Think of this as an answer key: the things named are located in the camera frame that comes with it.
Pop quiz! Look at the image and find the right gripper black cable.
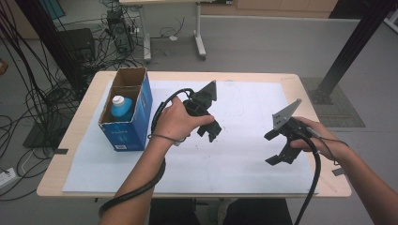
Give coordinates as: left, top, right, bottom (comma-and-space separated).
293, 130, 323, 225

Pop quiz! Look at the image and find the white desk frame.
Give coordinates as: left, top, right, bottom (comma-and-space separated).
118, 0, 234, 62

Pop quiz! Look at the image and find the white power strip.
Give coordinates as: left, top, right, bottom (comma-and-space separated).
0, 167, 17, 188

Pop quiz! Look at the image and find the teal panel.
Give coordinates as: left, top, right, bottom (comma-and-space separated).
38, 0, 67, 21

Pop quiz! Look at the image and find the wooden cabinet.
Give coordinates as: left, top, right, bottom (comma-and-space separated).
200, 0, 339, 19

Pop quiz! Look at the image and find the person's left leg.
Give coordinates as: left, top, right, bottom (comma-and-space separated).
149, 200, 202, 225

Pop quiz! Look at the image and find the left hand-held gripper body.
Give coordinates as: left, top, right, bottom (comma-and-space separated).
182, 80, 218, 117

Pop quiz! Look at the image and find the person's leg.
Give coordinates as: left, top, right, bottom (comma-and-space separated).
149, 200, 202, 225
222, 198, 294, 225

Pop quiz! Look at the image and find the tangle of black floor cables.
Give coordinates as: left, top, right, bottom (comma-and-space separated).
0, 0, 148, 203

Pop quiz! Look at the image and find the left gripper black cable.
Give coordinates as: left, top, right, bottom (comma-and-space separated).
98, 87, 195, 218

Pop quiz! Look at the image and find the person's left hand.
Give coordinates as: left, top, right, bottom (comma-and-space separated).
148, 95, 217, 144

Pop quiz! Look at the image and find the person's right leg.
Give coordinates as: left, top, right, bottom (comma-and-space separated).
222, 198, 294, 225

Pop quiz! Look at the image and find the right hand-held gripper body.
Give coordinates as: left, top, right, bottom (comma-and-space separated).
271, 98, 313, 166

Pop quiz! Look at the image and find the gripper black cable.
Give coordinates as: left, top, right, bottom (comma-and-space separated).
98, 87, 195, 218
293, 130, 323, 225

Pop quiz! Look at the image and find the computer tower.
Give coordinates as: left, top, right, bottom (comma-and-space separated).
106, 8, 136, 54

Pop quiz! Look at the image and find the blue cardboard box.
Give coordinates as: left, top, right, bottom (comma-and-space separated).
99, 67, 154, 153

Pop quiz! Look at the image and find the thin grey wrist cord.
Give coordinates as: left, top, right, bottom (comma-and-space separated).
147, 133, 183, 145
318, 135, 350, 166

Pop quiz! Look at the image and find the black metal stand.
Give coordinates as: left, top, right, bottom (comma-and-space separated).
13, 0, 90, 149

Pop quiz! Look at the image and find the person's right hand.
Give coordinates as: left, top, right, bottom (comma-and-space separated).
289, 115, 345, 161

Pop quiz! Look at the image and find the blue bottle with white cap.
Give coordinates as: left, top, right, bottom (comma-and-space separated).
111, 95, 135, 123

